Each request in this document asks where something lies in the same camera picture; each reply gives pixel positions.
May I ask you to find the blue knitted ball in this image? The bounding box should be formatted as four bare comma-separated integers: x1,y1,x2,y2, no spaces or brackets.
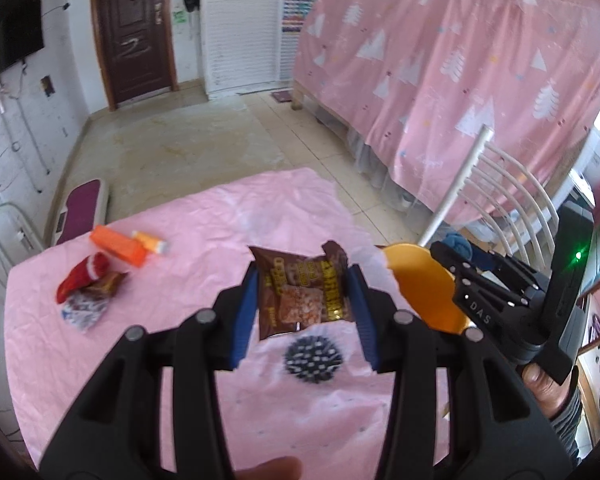
442,232,472,260

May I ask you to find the orange trash bin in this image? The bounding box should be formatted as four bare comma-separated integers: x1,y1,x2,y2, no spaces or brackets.
382,243,469,334

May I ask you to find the orange yellow tube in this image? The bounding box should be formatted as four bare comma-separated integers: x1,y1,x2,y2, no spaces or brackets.
132,231,169,255

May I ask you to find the white louvered wardrobe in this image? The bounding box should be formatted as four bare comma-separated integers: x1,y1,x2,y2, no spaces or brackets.
200,0,283,100

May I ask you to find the red snack bag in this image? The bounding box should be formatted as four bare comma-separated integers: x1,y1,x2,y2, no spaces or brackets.
56,252,110,304

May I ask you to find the orange cardboard box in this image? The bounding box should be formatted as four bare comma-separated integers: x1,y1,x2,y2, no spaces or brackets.
90,226,147,268

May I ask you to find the small brown wrapper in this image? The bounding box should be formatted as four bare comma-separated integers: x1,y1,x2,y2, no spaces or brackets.
85,271,128,298

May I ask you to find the pink bed sheet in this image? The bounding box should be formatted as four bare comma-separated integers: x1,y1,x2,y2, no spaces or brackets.
4,168,399,479

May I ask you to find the wall mounted black television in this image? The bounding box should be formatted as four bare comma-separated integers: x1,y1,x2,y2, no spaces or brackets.
0,0,44,75

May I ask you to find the right hand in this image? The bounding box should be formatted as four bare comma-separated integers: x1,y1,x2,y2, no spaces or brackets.
521,363,571,419

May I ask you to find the white metal frame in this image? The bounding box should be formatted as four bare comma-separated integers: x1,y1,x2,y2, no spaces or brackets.
0,203,45,266

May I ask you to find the brown snack wrapper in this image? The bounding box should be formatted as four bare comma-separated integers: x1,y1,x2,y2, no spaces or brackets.
250,240,353,340

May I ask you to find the blue white wrapper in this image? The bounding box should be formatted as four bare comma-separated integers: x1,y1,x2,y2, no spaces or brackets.
61,290,110,333

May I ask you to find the white metal chair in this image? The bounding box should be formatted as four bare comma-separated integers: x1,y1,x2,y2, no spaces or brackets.
417,125,559,271

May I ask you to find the pink tree pattern curtain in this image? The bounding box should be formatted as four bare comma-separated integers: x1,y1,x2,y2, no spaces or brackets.
294,0,600,208

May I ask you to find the dark brown wooden door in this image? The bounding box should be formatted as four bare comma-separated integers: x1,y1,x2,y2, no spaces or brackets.
91,0,178,110

